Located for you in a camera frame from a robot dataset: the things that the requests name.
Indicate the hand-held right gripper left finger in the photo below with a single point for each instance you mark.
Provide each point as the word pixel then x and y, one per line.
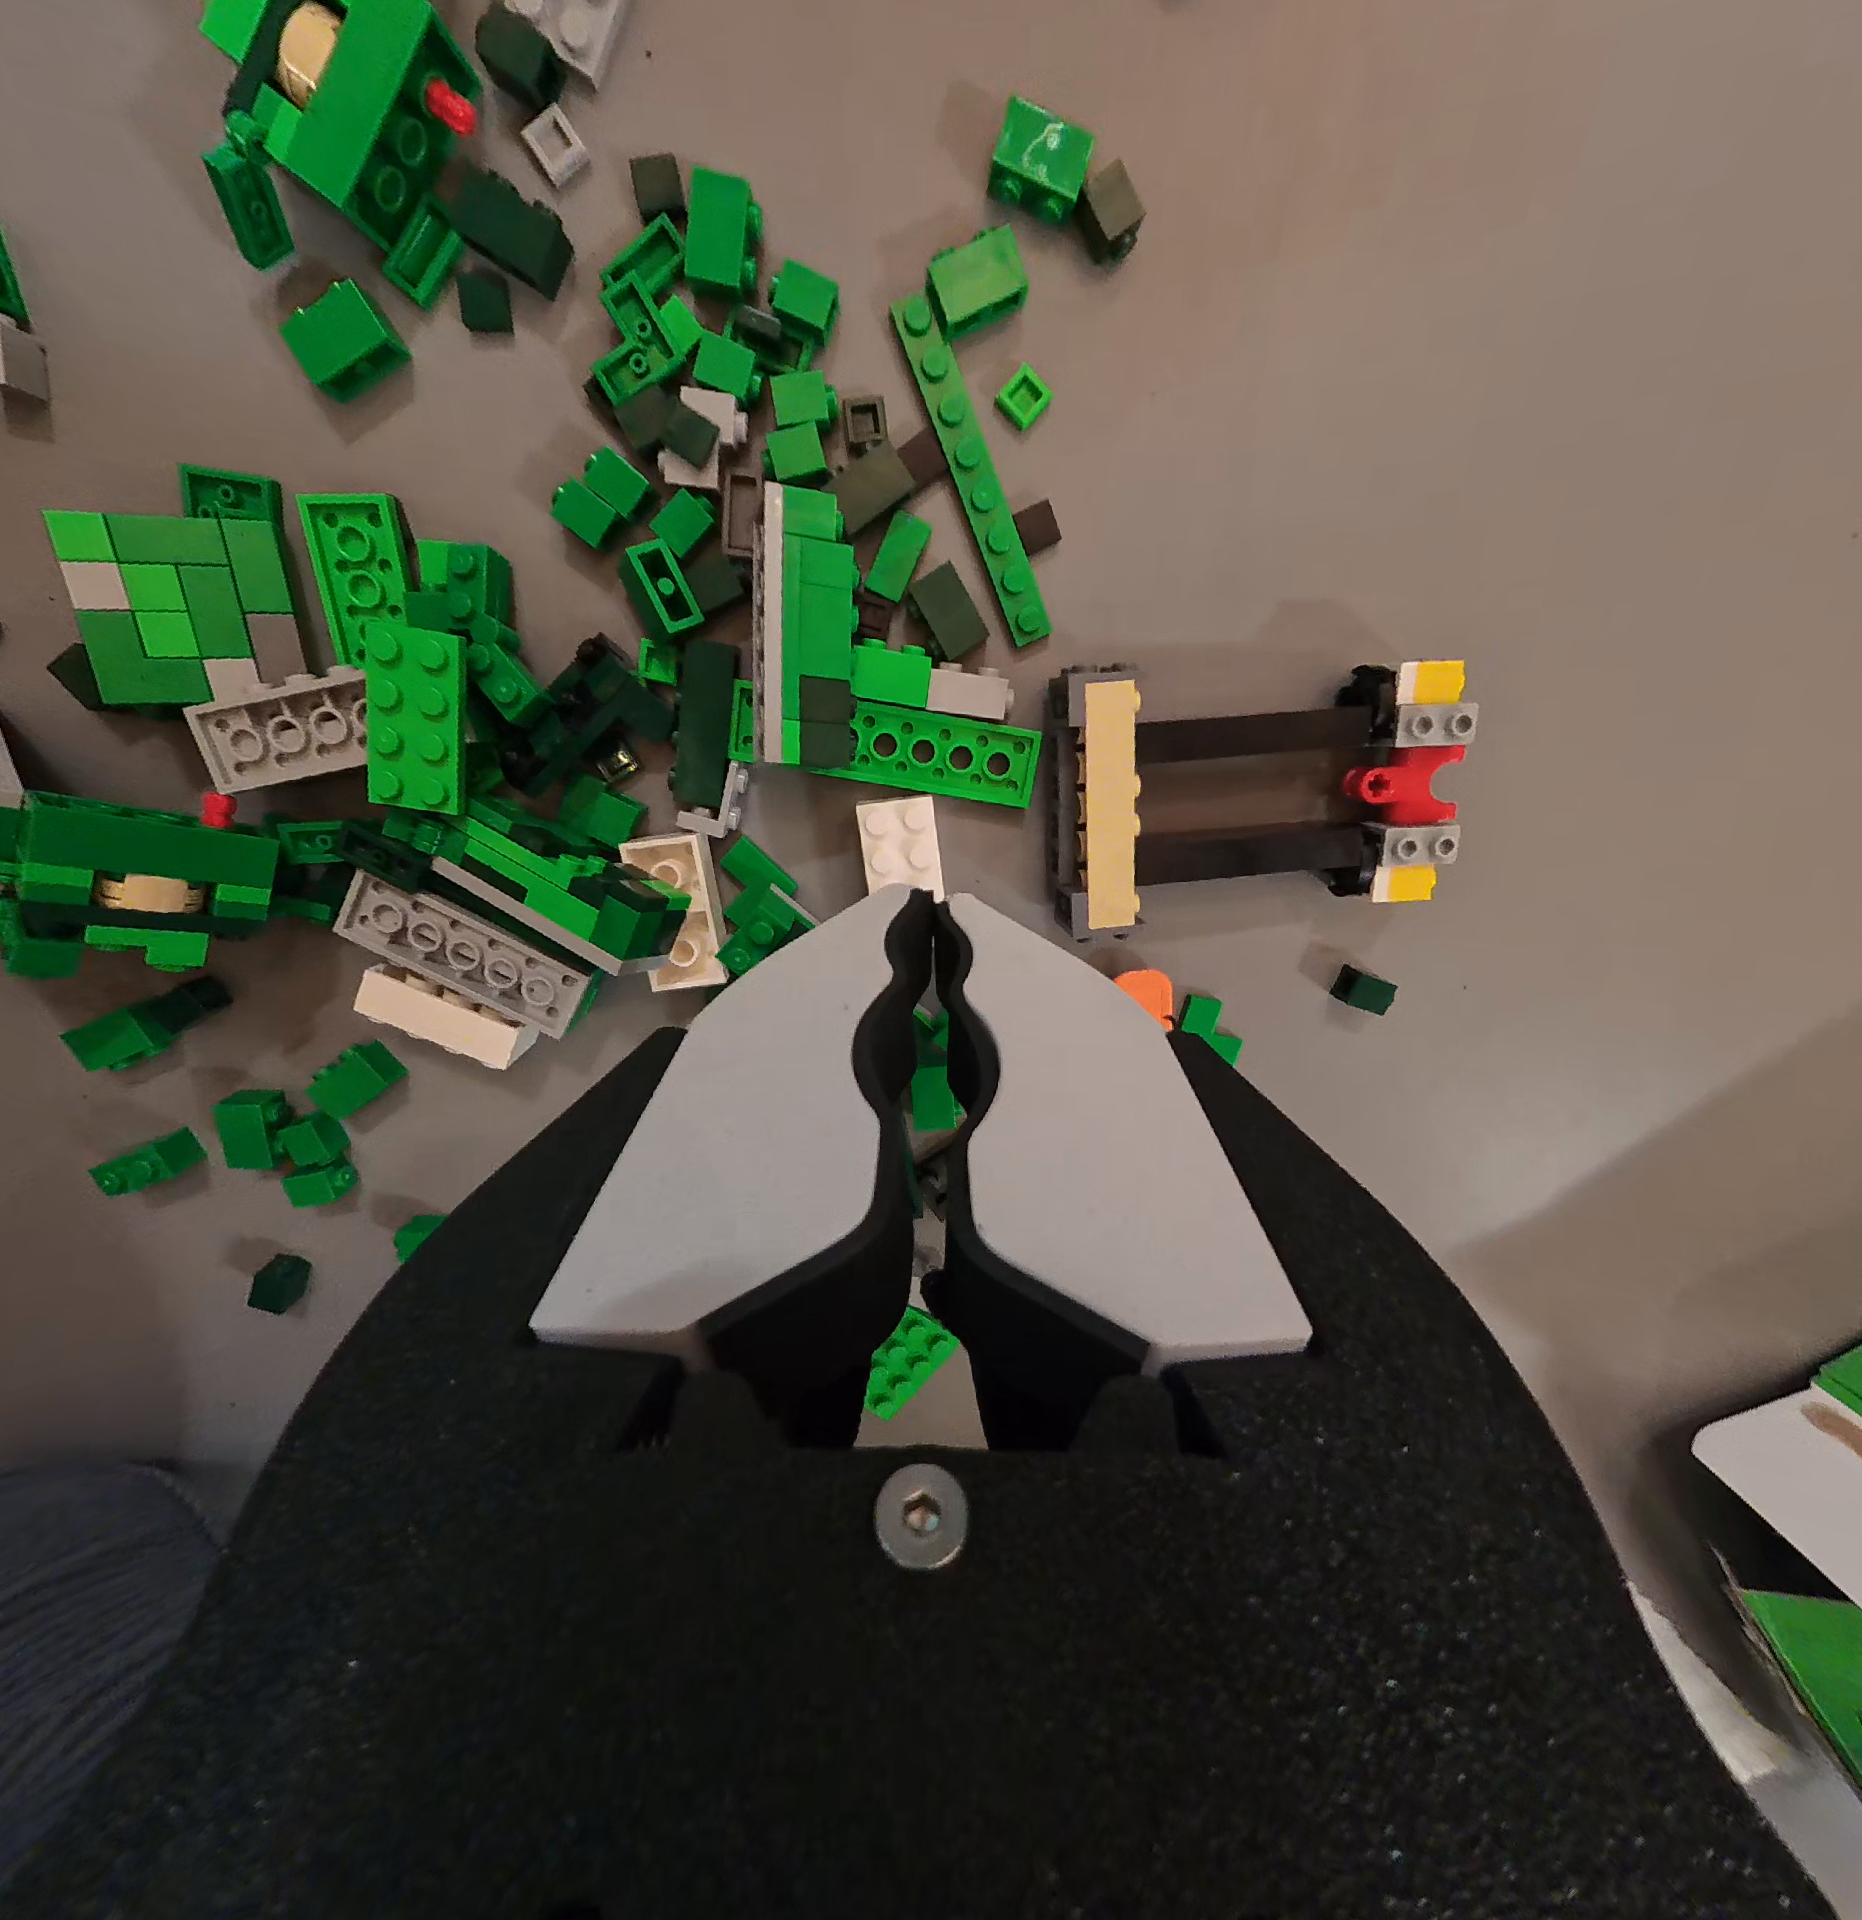
pixel 738 1186

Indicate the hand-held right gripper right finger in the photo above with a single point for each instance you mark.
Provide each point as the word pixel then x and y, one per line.
pixel 1127 1186

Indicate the pile of green toy bricks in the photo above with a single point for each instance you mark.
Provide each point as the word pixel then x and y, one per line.
pixel 721 226

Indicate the orange brick separator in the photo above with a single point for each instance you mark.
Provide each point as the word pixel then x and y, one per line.
pixel 1144 999

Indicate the cream brick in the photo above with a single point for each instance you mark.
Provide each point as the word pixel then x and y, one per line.
pixel 683 902

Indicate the white brick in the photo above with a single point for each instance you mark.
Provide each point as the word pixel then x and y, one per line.
pixel 437 1020

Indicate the long grey brick with holes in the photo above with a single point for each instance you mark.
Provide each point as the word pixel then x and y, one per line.
pixel 467 945

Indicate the small white plate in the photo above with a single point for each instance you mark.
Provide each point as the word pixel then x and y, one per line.
pixel 899 849

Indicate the black tan cart assembly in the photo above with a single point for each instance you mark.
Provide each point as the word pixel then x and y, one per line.
pixel 1246 780

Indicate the green slab assembly grey stripe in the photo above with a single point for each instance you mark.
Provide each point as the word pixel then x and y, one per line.
pixel 818 632

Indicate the green studded plate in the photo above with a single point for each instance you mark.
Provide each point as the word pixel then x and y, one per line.
pixel 414 719

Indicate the light grey brick with holes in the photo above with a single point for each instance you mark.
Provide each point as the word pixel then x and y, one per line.
pixel 271 736

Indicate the green assembly with tan ball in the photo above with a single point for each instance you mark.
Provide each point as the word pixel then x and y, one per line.
pixel 376 104
pixel 122 863

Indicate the green plate with round holes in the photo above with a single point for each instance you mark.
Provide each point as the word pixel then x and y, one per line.
pixel 354 571

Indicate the long green plate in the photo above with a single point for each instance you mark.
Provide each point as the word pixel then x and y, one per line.
pixel 970 466

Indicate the green tiled panel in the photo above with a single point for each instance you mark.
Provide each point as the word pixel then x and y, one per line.
pixel 183 601

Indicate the green toy box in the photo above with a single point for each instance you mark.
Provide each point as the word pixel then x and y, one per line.
pixel 1832 1667

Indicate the light grey studded plate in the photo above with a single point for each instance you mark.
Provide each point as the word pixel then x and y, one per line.
pixel 571 29

